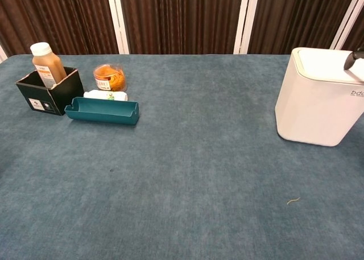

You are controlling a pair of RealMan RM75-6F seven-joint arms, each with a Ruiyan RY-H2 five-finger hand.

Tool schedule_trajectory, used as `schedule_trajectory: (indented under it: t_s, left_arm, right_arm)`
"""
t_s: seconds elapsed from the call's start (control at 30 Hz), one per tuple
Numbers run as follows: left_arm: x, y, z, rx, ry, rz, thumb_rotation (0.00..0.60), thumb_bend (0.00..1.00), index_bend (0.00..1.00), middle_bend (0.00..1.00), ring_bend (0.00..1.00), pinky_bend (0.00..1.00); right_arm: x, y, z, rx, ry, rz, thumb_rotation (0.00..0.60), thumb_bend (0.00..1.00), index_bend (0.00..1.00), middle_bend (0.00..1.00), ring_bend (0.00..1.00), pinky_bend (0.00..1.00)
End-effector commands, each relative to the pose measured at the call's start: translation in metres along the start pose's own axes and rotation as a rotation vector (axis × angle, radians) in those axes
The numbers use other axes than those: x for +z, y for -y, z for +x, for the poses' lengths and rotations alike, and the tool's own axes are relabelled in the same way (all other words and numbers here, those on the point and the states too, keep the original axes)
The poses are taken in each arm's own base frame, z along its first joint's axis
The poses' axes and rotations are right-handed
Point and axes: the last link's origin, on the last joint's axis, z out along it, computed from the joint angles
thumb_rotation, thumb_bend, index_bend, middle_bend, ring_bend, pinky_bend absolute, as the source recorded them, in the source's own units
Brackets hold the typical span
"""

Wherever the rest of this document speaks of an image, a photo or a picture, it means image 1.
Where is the clear cup with orange contents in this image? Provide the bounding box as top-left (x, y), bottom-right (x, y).
top-left (93, 64), bottom-right (127, 92)

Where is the black cardboard box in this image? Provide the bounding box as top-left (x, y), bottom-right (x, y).
top-left (15, 66), bottom-right (85, 116)

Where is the teal plastic tray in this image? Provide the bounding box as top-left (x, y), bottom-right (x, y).
top-left (64, 97), bottom-right (140, 125)

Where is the white plastic trash bin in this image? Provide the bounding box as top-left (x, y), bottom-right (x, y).
top-left (274, 47), bottom-right (364, 147)

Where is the brown juice bottle white cap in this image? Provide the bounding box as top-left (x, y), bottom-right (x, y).
top-left (30, 42), bottom-right (68, 89)

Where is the blue-green table mat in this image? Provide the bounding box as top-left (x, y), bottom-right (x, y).
top-left (0, 53), bottom-right (364, 260)

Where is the dark brown pleated screen panel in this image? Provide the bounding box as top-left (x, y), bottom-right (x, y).
top-left (119, 0), bottom-right (243, 55)
top-left (247, 0), bottom-right (357, 55)
top-left (0, 0), bottom-right (119, 57)

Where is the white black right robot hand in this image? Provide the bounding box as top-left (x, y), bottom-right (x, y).
top-left (343, 48), bottom-right (364, 81)

